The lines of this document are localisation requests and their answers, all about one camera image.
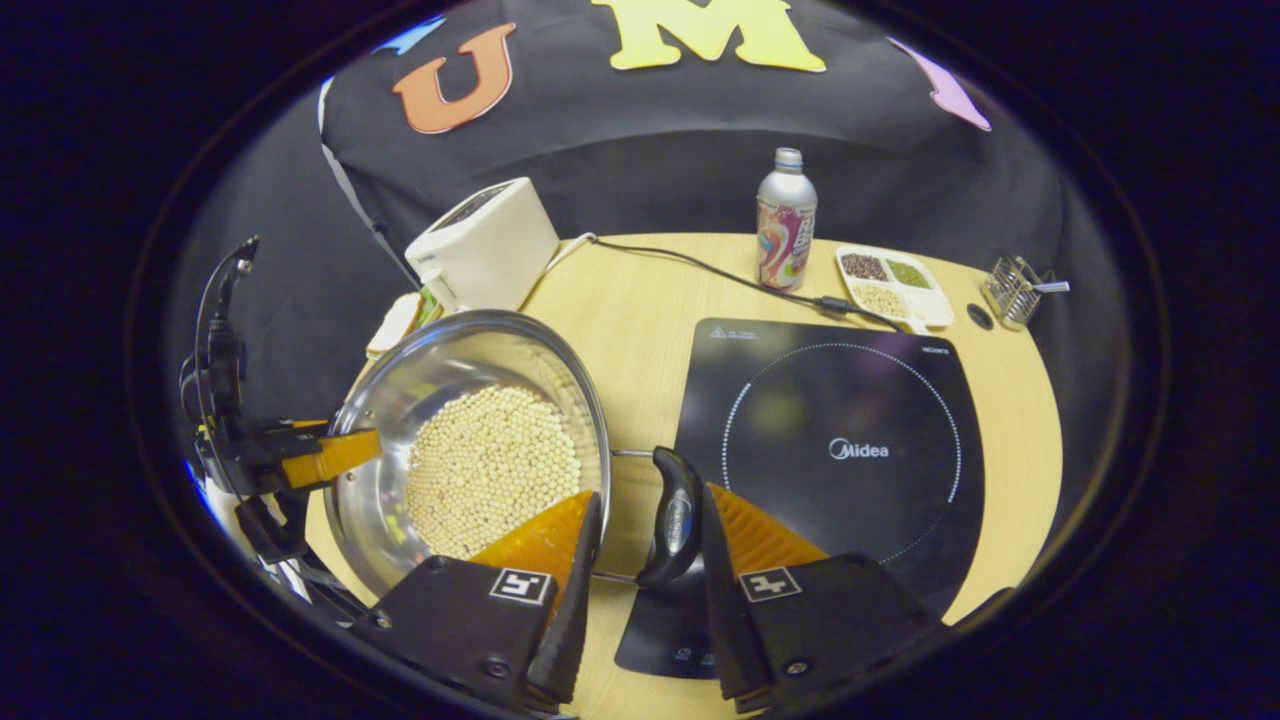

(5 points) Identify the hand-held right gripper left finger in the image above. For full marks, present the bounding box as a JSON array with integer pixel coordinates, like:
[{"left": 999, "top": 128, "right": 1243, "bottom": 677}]
[{"left": 350, "top": 490, "right": 604, "bottom": 713}]

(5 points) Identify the toast sandwich with lettuce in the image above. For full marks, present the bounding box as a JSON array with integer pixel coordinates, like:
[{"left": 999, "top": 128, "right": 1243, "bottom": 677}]
[{"left": 370, "top": 291, "right": 441, "bottom": 351}]

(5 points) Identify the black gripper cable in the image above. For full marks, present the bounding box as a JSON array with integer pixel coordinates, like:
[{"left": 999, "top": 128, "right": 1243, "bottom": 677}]
[{"left": 193, "top": 235, "right": 261, "bottom": 441}]

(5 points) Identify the small cream plate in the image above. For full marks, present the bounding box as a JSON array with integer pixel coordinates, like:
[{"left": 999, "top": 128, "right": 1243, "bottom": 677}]
[{"left": 365, "top": 290, "right": 443, "bottom": 361}]

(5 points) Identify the stainless steel pot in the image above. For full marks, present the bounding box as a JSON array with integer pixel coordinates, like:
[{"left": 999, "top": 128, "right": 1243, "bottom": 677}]
[{"left": 323, "top": 309, "right": 704, "bottom": 601}]

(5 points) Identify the wire mesh holder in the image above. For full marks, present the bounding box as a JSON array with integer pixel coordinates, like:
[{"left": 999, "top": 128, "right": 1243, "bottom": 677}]
[{"left": 982, "top": 255, "right": 1071, "bottom": 331}]

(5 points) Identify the white toaster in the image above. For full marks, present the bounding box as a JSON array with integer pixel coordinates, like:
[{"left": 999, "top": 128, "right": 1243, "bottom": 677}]
[{"left": 404, "top": 177, "right": 561, "bottom": 313}]

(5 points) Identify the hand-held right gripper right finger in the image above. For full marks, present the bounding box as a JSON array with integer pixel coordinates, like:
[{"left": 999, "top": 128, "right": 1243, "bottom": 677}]
[{"left": 700, "top": 483, "right": 946, "bottom": 713}]

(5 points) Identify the silver patterned drink bottle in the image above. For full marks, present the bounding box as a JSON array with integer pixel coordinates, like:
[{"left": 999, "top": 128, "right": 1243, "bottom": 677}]
[{"left": 755, "top": 148, "right": 818, "bottom": 293}]

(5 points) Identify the white toaster cable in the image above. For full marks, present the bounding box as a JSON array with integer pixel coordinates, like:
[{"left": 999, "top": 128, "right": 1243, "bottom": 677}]
[{"left": 545, "top": 232, "right": 599, "bottom": 277}]

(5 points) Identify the heap of soybeans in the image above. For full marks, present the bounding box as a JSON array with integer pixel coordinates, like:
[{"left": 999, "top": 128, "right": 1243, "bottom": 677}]
[{"left": 403, "top": 385, "right": 583, "bottom": 561}]

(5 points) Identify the black induction cooktop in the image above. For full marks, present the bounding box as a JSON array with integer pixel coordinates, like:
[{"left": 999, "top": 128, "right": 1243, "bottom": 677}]
[{"left": 614, "top": 318, "right": 986, "bottom": 681}]

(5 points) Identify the white divided tray of grains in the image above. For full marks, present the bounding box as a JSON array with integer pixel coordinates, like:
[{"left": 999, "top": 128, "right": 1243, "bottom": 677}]
[{"left": 835, "top": 244, "right": 954, "bottom": 334}]

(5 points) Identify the black power cable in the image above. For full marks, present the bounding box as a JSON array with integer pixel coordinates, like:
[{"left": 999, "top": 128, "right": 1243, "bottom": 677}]
[{"left": 590, "top": 235, "right": 903, "bottom": 327}]

